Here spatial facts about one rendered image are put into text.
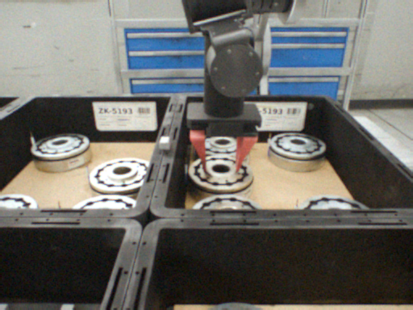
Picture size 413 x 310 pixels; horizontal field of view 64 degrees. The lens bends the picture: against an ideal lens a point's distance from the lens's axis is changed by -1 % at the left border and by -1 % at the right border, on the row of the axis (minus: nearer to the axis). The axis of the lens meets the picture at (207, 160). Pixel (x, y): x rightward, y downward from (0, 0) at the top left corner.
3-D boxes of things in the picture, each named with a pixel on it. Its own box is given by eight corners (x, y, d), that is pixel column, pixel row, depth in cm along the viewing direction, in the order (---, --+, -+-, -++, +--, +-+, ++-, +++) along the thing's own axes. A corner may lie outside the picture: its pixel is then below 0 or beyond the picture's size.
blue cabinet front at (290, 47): (240, 106, 247) (244, 27, 221) (334, 105, 251) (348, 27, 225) (241, 108, 245) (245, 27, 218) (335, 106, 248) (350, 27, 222)
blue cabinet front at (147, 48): (132, 109, 243) (123, 28, 217) (230, 107, 247) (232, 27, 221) (131, 111, 240) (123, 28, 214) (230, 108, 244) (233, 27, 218)
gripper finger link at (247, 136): (253, 182, 49) (259, 123, 45) (206, 182, 49) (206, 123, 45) (248, 160, 55) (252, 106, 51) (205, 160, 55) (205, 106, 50)
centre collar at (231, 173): (205, 163, 54) (205, 160, 54) (235, 163, 54) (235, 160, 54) (205, 180, 50) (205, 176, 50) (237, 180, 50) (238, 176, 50)
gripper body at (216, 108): (261, 131, 46) (267, 78, 42) (186, 131, 45) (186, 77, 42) (254, 115, 51) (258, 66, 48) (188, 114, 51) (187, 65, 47)
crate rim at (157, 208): (180, 105, 68) (179, 94, 66) (327, 106, 67) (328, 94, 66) (148, 236, 32) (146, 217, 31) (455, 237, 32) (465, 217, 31)
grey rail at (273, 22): (111, 26, 222) (110, 18, 219) (357, 25, 231) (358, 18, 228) (109, 27, 213) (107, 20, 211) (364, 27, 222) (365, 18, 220)
